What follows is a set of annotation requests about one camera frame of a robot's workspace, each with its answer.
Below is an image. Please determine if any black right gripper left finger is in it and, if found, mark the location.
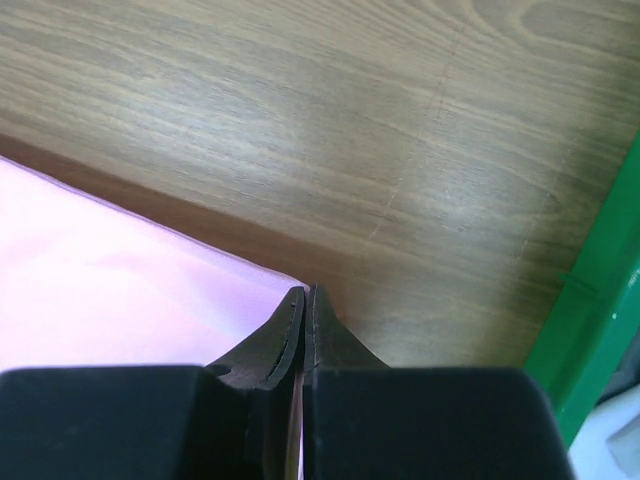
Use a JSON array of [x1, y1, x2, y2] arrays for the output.
[[1, 287, 306, 479]]

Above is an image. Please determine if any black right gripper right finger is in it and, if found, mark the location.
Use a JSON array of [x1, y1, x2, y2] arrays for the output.
[[303, 286, 573, 479]]

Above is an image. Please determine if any light pink t shirt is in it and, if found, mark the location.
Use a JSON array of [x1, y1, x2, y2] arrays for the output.
[[0, 154, 306, 480]]

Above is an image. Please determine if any white crumpled t shirt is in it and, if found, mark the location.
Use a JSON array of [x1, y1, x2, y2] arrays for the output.
[[569, 386, 640, 480]]

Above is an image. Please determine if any green plastic bin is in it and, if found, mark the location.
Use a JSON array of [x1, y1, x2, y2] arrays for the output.
[[525, 145, 639, 444]]

